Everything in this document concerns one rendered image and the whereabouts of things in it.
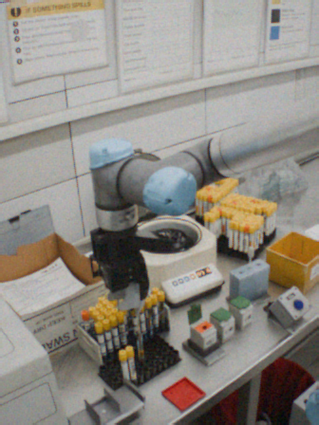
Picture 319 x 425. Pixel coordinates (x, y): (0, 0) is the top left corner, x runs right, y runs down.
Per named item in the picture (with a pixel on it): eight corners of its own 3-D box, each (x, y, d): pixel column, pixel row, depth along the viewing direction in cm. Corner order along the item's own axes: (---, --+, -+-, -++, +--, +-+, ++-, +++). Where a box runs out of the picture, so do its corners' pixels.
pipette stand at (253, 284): (241, 313, 119) (243, 282, 115) (225, 300, 125) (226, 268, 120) (271, 299, 124) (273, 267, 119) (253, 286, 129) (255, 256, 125)
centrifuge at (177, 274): (160, 315, 120) (158, 276, 115) (112, 262, 143) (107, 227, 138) (235, 284, 131) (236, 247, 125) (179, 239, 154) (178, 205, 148)
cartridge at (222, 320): (222, 343, 110) (223, 323, 106) (209, 334, 113) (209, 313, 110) (234, 336, 112) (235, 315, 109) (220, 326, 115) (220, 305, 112)
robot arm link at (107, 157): (111, 155, 74) (77, 145, 79) (118, 217, 79) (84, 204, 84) (145, 140, 79) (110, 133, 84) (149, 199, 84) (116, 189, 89)
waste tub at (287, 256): (303, 297, 123) (307, 266, 119) (263, 278, 132) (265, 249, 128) (327, 275, 132) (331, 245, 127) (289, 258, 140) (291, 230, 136)
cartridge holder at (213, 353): (208, 366, 103) (208, 355, 102) (181, 346, 109) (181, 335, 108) (225, 355, 106) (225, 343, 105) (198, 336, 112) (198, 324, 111)
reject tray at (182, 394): (181, 412, 92) (181, 409, 91) (160, 394, 97) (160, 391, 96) (206, 395, 96) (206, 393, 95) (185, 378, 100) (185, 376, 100)
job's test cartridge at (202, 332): (203, 356, 104) (203, 335, 102) (190, 345, 108) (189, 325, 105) (216, 347, 107) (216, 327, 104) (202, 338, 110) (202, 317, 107)
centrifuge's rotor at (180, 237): (157, 276, 126) (155, 253, 123) (131, 250, 138) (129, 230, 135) (205, 258, 133) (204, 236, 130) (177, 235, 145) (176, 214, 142)
